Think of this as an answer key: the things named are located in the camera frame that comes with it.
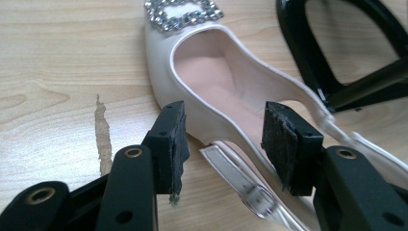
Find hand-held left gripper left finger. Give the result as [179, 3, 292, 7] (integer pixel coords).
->
[142, 100, 191, 206]

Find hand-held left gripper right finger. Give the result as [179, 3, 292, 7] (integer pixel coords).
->
[261, 101, 325, 197]

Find white slingback heel shoe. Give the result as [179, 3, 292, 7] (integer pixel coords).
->
[143, 0, 408, 231]

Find red and black shoe rack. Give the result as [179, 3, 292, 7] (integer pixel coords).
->
[276, 0, 408, 114]

